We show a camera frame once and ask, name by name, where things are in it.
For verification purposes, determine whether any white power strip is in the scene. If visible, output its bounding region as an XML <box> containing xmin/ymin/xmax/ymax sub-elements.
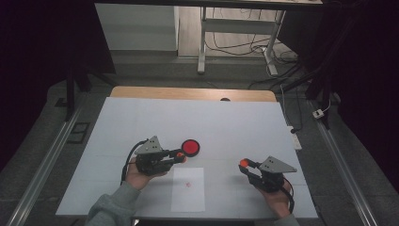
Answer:
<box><xmin>286</xmin><ymin>125</ymin><xmax>303</xmax><ymax>151</ymax></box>

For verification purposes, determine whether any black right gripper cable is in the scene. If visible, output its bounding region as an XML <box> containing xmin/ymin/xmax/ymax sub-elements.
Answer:
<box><xmin>280</xmin><ymin>177</ymin><xmax>296</xmax><ymax>215</ymax></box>

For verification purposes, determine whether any dark floor outlet plate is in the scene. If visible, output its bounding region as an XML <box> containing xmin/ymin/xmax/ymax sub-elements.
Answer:
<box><xmin>66</xmin><ymin>121</ymin><xmax>91</xmax><ymax>145</ymax></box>

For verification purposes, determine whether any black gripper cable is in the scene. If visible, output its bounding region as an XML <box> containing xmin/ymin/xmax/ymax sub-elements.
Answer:
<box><xmin>280</xmin><ymin>177</ymin><xmax>296</xmax><ymax>215</ymax></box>
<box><xmin>120</xmin><ymin>139</ymin><xmax>149</xmax><ymax>186</ymax></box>

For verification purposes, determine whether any aluminium floor rail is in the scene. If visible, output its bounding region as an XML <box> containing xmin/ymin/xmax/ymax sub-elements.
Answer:
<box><xmin>6</xmin><ymin>100</ymin><xmax>88</xmax><ymax>226</ymax></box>
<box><xmin>309</xmin><ymin>100</ymin><xmax>380</xmax><ymax>226</ymax></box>

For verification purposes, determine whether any thin black floor cable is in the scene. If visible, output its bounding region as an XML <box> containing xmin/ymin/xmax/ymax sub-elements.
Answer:
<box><xmin>205</xmin><ymin>8</ymin><xmax>299</xmax><ymax>64</ymax></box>

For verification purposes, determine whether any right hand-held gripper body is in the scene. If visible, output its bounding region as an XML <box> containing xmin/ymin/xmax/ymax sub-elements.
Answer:
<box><xmin>249</xmin><ymin>155</ymin><xmax>298</xmax><ymax>194</ymax></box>

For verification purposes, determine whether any red ink pad black case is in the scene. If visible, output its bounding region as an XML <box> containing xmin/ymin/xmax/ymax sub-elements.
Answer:
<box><xmin>181</xmin><ymin>138</ymin><xmax>201</xmax><ymax>158</ymax></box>

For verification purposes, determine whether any thick black floor cable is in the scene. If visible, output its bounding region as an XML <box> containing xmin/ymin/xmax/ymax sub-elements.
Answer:
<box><xmin>247</xmin><ymin>60</ymin><xmax>314</xmax><ymax>91</ymax></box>

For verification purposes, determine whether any black metal stand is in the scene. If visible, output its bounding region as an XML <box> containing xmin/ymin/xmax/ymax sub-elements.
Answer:
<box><xmin>276</xmin><ymin>60</ymin><xmax>342</xmax><ymax>130</ymax></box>
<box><xmin>64</xmin><ymin>60</ymin><xmax>117</xmax><ymax>122</ymax></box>

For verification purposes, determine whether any person's right hand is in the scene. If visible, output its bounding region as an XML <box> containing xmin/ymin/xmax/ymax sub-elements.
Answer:
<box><xmin>258</xmin><ymin>185</ymin><xmax>295</xmax><ymax>219</ymax></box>

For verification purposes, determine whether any person's left hand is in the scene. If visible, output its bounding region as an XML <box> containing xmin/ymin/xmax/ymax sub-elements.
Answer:
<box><xmin>124</xmin><ymin>156</ymin><xmax>168</xmax><ymax>191</ymax></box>

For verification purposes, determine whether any dark curtain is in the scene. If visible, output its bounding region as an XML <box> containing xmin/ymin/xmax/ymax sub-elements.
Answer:
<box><xmin>277</xmin><ymin>0</ymin><xmax>399</xmax><ymax>194</ymax></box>
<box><xmin>0</xmin><ymin>0</ymin><xmax>117</xmax><ymax>172</ymax></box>

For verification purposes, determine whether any white standing desk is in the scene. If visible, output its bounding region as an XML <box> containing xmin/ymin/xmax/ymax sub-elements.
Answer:
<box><xmin>93</xmin><ymin>0</ymin><xmax>324</xmax><ymax>77</ymax></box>

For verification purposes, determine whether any white paper sheet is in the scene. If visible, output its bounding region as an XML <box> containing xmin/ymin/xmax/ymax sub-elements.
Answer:
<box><xmin>170</xmin><ymin>167</ymin><xmax>206</xmax><ymax>213</ymax></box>

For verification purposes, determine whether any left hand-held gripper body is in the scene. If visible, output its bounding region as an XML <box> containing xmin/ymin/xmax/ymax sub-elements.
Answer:
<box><xmin>135</xmin><ymin>135</ymin><xmax>172</xmax><ymax>177</ymax></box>

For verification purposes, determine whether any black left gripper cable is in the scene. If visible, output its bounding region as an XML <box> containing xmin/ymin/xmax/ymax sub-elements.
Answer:
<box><xmin>120</xmin><ymin>139</ymin><xmax>149</xmax><ymax>186</ymax></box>

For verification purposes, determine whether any grey cabinet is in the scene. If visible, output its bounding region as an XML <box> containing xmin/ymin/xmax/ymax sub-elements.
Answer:
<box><xmin>94</xmin><ymin>3</ymin><xmax>180</xmax><ymax>52</ymax></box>

